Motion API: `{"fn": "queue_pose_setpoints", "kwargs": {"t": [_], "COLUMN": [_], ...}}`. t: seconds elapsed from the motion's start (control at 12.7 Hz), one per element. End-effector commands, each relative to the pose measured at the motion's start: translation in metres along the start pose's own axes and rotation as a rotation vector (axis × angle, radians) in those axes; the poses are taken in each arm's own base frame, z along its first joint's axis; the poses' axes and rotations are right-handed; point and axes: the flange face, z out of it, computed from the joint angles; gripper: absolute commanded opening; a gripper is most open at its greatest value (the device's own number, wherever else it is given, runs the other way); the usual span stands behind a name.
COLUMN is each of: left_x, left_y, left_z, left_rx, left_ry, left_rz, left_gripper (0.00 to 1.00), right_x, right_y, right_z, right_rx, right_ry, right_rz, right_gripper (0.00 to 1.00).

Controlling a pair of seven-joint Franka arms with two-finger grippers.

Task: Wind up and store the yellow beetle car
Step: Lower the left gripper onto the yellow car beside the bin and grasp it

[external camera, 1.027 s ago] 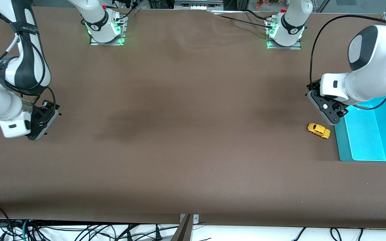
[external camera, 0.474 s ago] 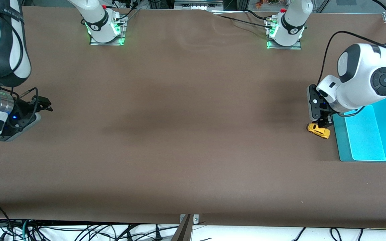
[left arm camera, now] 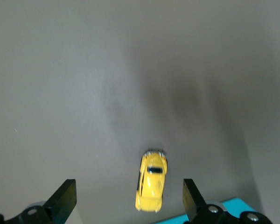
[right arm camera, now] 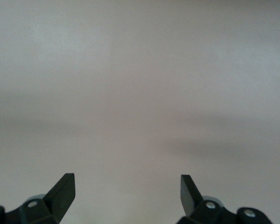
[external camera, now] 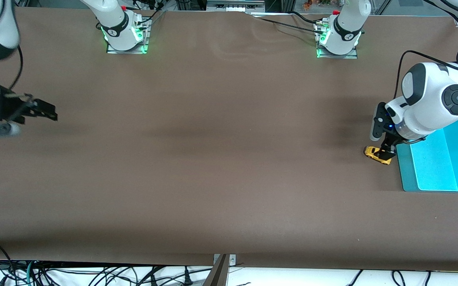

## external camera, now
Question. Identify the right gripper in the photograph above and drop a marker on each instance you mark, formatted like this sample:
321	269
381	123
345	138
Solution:
8	109

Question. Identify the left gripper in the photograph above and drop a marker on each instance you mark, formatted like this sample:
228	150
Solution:
390	143

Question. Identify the yellow beetle toy car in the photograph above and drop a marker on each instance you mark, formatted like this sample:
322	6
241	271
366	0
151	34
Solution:
372	152

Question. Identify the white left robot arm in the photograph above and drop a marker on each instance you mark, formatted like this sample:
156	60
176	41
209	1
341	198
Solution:
431	95

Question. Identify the turquoise plastic bin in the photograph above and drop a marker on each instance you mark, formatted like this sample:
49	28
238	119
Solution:
439	167

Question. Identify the brown table cover sheet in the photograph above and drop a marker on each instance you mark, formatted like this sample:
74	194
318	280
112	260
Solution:
213	178

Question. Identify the grey box behind table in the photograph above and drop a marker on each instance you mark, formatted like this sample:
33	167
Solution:
235	4

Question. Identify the dark angled bar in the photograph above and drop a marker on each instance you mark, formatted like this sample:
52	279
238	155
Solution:
217	276

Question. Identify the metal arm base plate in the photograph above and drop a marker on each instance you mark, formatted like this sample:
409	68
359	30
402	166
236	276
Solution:
336	56
146	39

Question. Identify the small metal table bracket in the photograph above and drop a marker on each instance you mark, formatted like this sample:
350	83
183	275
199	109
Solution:
232	260

